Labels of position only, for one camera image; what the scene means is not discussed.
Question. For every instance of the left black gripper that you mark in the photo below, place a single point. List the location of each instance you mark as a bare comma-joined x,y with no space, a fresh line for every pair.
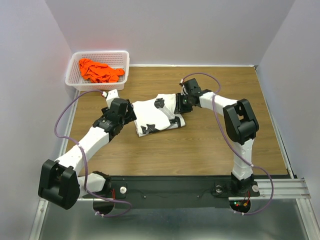
130,115

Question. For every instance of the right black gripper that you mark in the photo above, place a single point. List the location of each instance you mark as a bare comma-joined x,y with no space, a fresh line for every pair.
180,108

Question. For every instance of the white t-shirt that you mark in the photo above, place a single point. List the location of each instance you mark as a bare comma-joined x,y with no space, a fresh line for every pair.
157,115

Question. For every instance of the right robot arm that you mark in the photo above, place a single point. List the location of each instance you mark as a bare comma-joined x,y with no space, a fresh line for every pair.
239,131

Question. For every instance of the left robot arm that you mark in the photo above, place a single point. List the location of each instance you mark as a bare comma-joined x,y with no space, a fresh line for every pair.
60,182

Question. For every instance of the orange t-shirt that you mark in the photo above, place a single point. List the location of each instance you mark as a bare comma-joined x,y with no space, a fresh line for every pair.
97,72

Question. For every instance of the white plastic laundry basket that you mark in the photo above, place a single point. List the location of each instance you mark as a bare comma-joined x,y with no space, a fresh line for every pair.
116,59

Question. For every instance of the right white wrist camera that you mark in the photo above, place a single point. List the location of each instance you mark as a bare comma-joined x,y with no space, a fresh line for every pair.
183,89

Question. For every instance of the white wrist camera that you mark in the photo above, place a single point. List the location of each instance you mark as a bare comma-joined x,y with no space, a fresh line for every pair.
183,89
110,96

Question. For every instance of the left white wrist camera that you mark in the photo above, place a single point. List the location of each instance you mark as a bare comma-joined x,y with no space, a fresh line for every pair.
110,96

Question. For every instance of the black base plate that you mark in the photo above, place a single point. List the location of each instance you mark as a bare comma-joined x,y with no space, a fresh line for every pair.
173,192

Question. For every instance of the aluminium frame rail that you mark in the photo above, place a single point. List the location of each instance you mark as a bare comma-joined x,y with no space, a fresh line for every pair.
278,213

